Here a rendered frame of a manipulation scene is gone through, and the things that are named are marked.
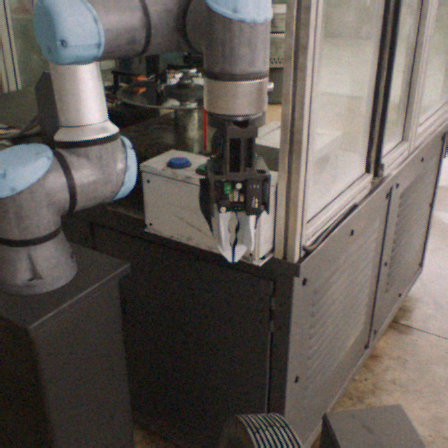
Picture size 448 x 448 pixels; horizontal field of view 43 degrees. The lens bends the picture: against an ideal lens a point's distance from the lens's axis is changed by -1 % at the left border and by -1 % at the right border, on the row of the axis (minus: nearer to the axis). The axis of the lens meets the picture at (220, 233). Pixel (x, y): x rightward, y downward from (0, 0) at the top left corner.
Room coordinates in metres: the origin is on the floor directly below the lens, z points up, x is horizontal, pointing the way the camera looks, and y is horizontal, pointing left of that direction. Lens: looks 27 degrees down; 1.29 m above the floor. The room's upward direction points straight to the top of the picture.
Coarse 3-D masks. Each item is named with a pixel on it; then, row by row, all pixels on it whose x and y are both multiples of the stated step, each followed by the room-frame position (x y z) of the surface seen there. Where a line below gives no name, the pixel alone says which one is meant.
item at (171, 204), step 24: (144, 168) 1.07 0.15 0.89; (168, 168) 1.05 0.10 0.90; (192, 168) 1.05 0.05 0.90; (144, 192) 1.07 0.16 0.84; (168, 192) 1.04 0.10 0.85; (192, 192) 1.01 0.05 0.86; (168, 216) 1.04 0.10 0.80; (192, 216) 1.01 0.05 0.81; (264, 216) 0.94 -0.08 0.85; (192, 240) 1.01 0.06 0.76; (264, 240) 0.94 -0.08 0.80
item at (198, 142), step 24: (48, 72) 1.49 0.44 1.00; (48, 96) 1.49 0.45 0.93; (48, 120) 1.50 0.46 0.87; (120, 120) 1.52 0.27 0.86; (144, 120) 1.57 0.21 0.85; (0, 144) 1.64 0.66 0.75; (48, 144) 1.51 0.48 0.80; (144, 144) 1.35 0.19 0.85; (168, 144) 1.34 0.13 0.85; (192, 144) 1.34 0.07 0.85
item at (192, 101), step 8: (168, 80) 1.61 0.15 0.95; (176, 80) 1.61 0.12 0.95; (192, 80) 1.61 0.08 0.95; (200, 80) 1.61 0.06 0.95; (128, 88) 1.51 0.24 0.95; (136, 88) 1.51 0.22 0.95; (144, 88) 1.51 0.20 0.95; (152, 88) 1.51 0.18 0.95; (160, 88) 1.51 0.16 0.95; (128, 96) 1.42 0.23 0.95; (136, 96) 1.42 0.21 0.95; (144, 96) 1.42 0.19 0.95; (152, 96) 1.42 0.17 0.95; (160, 96) 1.42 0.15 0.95; (168, 96) 1.42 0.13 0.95; (176, 96) 1.42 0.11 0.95; (184, 96) 1.42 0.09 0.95; (192, 96) 1.42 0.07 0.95; (200, 96) 1.42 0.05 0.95; (144, 104) 1.34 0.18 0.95; (152, 104) 1.34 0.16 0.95; (160, 104) 1.34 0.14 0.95; (168, 104) 1.34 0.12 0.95; (176, 104) 1.34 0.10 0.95; (184, 104) 1.34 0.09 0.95; (192, 104) 1.34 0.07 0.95; (200, 104) 1.34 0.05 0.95
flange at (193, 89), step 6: (174, 84) 1.51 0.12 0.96; (180, 84) 1.46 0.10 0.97; (186, 84) 1.46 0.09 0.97; (192, 84) 1.47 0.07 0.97; (198, 84) 1.51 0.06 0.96; (168, 90) 1.45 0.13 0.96; (174, 90) 1.44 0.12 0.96; (180, 90) 1.44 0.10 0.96; (186, 90) 1.44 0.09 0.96; (192, 90) 1.44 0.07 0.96; (198, 90) 1.44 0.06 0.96
